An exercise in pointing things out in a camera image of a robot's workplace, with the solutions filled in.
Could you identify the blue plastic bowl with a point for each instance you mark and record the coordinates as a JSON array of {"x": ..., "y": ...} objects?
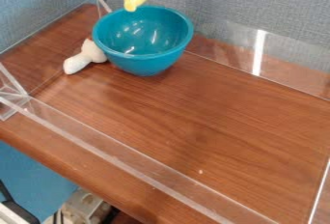
[{"x": 145, "y": 41}]

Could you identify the white plush toy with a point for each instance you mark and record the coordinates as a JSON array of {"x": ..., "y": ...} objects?
[{"x": 90, "y": 55}]

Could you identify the white power strip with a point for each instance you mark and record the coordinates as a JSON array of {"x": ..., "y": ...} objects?
[{"x": 85, "y": 208}]

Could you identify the black chair part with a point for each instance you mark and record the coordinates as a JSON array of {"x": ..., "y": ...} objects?
[{"x": 15, "y": 208}]

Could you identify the clear acrylic barrier frame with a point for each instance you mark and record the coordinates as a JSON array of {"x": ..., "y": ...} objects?
[{"x": 218, "y": 142}]

